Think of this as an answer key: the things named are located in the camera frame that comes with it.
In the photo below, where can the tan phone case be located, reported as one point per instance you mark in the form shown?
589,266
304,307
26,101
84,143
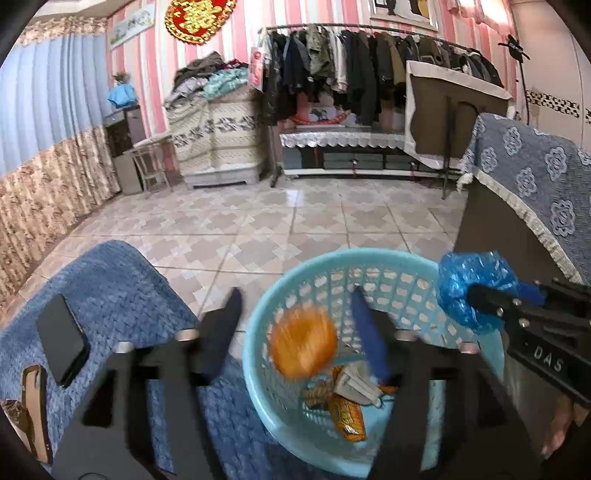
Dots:
37,415

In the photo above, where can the low stand with lace cloth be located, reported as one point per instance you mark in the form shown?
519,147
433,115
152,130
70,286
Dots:
341,138

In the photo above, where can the dark wooden furniture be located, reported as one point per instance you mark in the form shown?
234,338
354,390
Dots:
494,226

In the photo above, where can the blue and floral curtain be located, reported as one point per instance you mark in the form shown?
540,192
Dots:
41,138

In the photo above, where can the pile of folded clothes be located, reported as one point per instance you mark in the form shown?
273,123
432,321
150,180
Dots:
207,76

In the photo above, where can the orange snack packet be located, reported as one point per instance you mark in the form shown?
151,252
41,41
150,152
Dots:
346,415

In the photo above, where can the beige paper packet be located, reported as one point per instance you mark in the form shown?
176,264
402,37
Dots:
358,385

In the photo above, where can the light blue plastic basket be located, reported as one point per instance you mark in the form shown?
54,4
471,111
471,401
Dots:
295,286

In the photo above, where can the landscape wall picture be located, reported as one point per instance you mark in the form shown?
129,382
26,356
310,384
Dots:
131,25

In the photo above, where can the red heart wall decoration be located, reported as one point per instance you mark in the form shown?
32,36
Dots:
201,18

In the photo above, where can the metal clothes rack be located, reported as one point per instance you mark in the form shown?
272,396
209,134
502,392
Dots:
369,26

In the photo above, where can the brown board with white frame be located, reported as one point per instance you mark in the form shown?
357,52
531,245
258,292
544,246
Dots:
438,115

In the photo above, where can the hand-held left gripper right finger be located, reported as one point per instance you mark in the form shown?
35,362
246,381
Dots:
369,334

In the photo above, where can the blue floral furniture cover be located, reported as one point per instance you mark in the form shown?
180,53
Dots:
535,175

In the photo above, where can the patterned cloth covered cabinet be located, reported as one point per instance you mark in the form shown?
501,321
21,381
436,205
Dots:
217,138

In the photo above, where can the large orange peel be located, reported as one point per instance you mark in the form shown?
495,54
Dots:
302,344

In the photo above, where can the blue knitted blanket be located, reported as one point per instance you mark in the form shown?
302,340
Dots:
120,295

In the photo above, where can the pink hanging bag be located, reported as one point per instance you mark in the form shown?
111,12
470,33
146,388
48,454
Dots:
256,69

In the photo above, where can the small potted plant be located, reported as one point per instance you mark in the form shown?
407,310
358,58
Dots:
121,78

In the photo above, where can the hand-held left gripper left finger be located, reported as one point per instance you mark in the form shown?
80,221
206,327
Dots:
221,339

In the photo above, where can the grey water dispenser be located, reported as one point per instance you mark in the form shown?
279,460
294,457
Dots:
124,147

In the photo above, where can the black wall hook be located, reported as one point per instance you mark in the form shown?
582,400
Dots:
513,46

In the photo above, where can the person's right hand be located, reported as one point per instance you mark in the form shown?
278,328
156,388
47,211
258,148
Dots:
570,429

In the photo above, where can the wall poster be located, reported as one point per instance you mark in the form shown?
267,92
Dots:
406,11

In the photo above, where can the red printed tray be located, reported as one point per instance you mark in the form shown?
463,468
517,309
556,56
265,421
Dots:
323,114

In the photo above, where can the black phone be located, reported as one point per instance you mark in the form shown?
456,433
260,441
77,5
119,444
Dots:
62,339

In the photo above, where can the blue plastic wrap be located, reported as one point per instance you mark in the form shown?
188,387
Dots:
466,277

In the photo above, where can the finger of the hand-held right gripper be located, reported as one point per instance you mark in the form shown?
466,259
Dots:
494,307
531,293

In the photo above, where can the small round side table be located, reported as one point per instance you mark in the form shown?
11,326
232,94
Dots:
150,152

